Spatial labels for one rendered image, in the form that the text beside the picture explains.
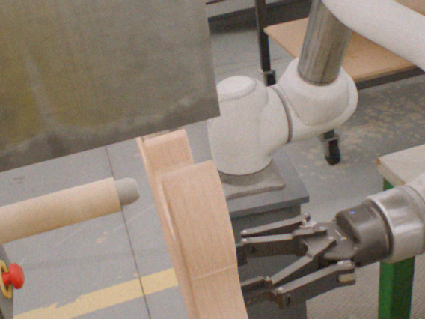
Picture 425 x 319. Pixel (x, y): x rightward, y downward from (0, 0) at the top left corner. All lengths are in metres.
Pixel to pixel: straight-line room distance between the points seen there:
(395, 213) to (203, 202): 0.33
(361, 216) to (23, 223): 0.40
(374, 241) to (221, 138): 0.71
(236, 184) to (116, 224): 1.26
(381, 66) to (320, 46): 1.48
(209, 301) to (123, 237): 1.99
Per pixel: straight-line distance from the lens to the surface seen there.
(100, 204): 0.51
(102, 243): 2.51
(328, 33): 1.23
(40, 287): 2.41
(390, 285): 1.27
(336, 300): 2.10
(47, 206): 0.51
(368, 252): 0.71
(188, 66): 0.31
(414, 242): 0.73
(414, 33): 0.72
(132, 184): 0.51
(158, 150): 0.56
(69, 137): 0.31
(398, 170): 1.09
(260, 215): 1.41
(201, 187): 0.44
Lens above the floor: 1.54
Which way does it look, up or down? 32 degrees down
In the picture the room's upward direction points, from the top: 9 degrees counter-clockwise
